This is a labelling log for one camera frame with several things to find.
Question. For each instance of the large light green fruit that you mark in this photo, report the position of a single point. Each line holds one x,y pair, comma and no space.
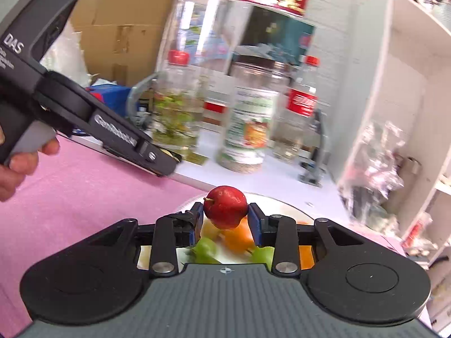
263,255

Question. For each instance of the blue box device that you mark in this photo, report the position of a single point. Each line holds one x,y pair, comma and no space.
113,96

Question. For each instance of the clear plastic bag left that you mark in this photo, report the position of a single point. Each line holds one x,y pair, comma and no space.
66,57

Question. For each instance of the white shelf unit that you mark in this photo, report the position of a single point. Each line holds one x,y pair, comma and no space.
399,72

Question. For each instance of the red apple-like fruit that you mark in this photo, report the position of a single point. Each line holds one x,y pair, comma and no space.
225,207

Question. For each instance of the cardboard box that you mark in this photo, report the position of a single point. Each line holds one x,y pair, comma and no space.
120,39

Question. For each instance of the cola bottle red label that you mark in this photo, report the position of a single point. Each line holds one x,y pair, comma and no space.
299,106

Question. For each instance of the white round plate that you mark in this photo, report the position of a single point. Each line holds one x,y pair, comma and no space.
268,205

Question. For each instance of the bedding poster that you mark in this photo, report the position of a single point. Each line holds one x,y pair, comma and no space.
214,32

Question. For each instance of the person's left hand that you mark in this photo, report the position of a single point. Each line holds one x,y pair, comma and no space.
22,165

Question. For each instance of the gold sticker square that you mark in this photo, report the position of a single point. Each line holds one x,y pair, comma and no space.
196,159

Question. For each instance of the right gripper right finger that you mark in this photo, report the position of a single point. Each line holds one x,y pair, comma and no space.
293,243

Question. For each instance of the glass vase with plant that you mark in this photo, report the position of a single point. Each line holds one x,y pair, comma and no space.
177,119

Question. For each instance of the labelled clear plastic jar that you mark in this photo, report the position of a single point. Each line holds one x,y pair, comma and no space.
258,84

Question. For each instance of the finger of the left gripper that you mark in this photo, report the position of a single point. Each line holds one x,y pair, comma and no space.
160,160

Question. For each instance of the grey left bracket stand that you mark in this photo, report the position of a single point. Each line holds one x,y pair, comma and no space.
139,104

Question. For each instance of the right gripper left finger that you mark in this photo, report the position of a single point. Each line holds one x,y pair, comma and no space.
172,231

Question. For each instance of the green oval fruit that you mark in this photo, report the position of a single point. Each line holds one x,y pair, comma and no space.
204,252

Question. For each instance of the red cap clear bottle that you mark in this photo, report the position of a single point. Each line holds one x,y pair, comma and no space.
172,80

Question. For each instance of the pink floral tablecloth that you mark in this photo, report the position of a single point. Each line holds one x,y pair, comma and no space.
80,191

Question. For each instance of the crumpled plastic bag shelf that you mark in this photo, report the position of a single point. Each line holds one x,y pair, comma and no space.
372,176

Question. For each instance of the grey bracket stand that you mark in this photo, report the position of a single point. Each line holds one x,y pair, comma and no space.
139,104
314,165

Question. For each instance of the grey right bracket stand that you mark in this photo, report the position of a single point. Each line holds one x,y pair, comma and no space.
314,165

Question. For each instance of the orange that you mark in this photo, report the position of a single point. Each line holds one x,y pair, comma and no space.
239,240

